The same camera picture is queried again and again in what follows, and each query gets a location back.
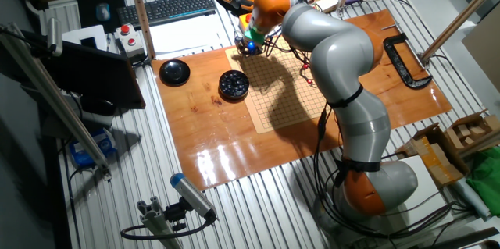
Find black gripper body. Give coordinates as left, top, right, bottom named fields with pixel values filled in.
left=234, top=34, right=263, bottom=58

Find beige go board mat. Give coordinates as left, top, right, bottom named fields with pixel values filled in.
left=225, top=36, right=329, bottom=135

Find glossy orange wooden board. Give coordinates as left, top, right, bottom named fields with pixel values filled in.
left=151, top=9, right=453, bottom=191

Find green flange adapter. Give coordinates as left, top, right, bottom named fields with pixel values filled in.
left=244, top=26, right=266, bottom=46

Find orange box red button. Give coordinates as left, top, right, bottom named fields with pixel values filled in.
left=238, top=12, right=254, bottom=34

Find black bowl of go stones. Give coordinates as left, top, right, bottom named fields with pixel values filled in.
left=217, top=69, right=251, bottom=101

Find white paper sheets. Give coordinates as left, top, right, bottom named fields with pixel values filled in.
left=148, top=11, right=231, bottom=59

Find black round bowl lid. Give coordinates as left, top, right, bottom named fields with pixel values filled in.
left=159, top=59, right=191, bottom=87

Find white gold packet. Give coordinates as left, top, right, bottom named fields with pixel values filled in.
left=310, top=0, right=340, bottom=12

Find black computer keyboard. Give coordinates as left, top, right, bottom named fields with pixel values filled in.
left=116, top=0, right=217, bottom=28

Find white box two red buttons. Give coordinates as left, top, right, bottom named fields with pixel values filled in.
left=115, top=23, right=146, bottom=59

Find grey computer mouse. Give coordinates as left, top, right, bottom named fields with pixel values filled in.
left=95, top=2, right=112, bottom=23

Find black monitor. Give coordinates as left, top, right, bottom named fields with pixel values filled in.
left=21, top=30, right=147, bottom=110

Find black C-clamp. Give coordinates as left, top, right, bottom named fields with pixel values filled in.
left=381, top=24, right=434, bottom=90

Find black mouse pad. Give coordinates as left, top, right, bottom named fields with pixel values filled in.
left=77, top=0, right=127, bottom=34

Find white framed tablet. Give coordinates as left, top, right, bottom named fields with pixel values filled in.
left=61, top=24, right=109, bottom=52

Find blue plastic packet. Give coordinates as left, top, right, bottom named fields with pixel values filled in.
left=69, top=126, right=118, bottom=169

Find short aluminium profile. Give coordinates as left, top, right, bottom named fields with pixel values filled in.
left=136, top=196, right=184, bottom=249

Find silver tube-shaped device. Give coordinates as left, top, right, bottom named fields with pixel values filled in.
left=46, top=16, right=63, bottom=57

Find long aluminium profile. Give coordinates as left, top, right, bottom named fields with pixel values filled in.
left=0, top=22, right=113, bottom=180

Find open brown cardboard box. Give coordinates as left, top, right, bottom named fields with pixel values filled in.
left=395, top=122, right=470, bottom=187

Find white flat sheet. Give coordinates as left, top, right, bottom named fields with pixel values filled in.
left=390, top=155, right=454, bottom=234

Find cardboard box wooden blocks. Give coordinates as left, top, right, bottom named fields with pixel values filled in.
left=445, top=108, right=500, bottom=152

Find brown cardboard panel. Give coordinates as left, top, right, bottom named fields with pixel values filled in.
left=462, top=5, right=500, bottom=94

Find white rolled sheet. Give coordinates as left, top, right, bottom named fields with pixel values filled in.
left=452, top=178, right=491, bottom=221

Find green cloth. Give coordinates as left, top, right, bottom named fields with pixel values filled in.
left=466, top=151, right=500, bottom=217

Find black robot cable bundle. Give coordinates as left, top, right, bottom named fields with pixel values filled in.
left=312, top=80, right=470, bottom=242

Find silver camera blue end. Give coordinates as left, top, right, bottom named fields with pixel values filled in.
left=170, top=173, right=218, bottom=221

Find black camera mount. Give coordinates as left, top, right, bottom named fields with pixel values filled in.
left=163, top=197, right=192, bottom=233

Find black camera cable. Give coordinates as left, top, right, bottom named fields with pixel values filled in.
left=120, top=213, right=218, bottom=241

